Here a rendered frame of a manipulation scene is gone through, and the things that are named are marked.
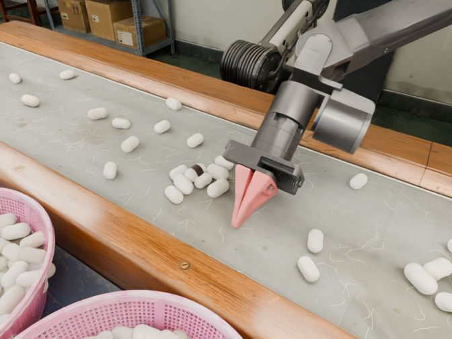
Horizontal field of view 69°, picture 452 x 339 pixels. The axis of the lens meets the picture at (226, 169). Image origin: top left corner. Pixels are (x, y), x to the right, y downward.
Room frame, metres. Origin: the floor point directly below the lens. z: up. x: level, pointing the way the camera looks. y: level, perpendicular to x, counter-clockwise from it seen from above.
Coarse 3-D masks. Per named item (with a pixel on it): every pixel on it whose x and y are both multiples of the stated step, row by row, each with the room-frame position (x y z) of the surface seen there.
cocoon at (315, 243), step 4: (312, 232) 0.28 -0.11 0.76; (316, 232) 0.28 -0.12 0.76; (320, 232) 0.28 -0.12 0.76; (308, 236) 0.28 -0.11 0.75; (312, 236) 0.27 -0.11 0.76; (316, 236) 0.27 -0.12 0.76; (320, 236) 0.27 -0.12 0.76; (308, 240) 0.27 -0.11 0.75; (312, 240) 0.26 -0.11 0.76; (316, 240) 0.26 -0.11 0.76; (320, 240) 0.27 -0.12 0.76; (308, 244) 0.26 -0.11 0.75; (312, 244) 0.26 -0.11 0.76; (316, 244) 0.26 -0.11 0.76; (320, 244) 0.26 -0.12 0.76; (308, 248) 0.26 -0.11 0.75; (312, 248) 0.26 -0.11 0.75; (316, 248) 0.26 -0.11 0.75; (320, 248) 0.26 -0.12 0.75; (316, 252) 0.26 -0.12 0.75
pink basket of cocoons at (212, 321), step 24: (72, 312) 0.16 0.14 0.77; (120, 312) 0.17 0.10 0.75; (144, 312) 0.17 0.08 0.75; (168, 312) 0.17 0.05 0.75; (192, 312) 0.16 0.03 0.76; (24, 336) 0.13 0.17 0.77; (48, 336) 0.14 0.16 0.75; (72, 336) 0.15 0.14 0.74; (192, 336) 0.16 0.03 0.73; (216, 336) 0.15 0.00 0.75; (240, 336) 0.14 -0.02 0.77
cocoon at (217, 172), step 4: (212, 164) 0.40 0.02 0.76; (216, 164) 0.41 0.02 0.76; (208, 168) 0.40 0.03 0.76; (212, 168) 0.40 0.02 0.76; (216, 168) 0.39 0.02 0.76; (220, 168) 0.39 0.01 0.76; (224, 168) 0.40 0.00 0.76; (208, 172) 0.39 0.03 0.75; (212, 172) 0.39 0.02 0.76; (216, 172) 0.39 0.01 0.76; (220, 172) 0.39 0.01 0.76; (224, 172) 0.39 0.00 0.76; (228, 172) 0.39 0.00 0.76; (212, 176) 0.39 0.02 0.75; (216, 176) 0.39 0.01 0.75; (220, 176) 0.38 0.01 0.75; (224, 176) 0.38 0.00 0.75; (228, 176) 0.39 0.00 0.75
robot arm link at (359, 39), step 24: (408, 0) 0.48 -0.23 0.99; (432, 0) 0.47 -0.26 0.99; (336, 24) 0.46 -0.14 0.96; (360, 24) 0.45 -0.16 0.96; (384, 24) 0.46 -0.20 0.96; (408, 24) 0.45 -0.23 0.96; (432, 24) 0.46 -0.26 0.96; (336, 48) 0.43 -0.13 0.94; (360, 48) 0.43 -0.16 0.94; (384, 48) 0.45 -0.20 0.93; (336, 72) 0.46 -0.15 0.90
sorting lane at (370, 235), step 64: (0, 64) 0.80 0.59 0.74; (64, 64) 0.82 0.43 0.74; (0, 128) 0.51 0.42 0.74; (64, 128) 0.52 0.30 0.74; (128, 128) 0.53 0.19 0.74; (192, 128) 0.54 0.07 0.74; (128, 192) 0.35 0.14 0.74; (192, 192) 0.36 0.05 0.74; (320, 192) 0.37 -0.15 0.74; (384, 192) 0.38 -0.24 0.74; (256, 256) 0.25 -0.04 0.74; (320, 256) 0.25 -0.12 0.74; (384, 256) 0.26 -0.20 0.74; (448, 256) 0.26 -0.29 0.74; (384, 320) 0.18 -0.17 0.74; (448, 320) 0.18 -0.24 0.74
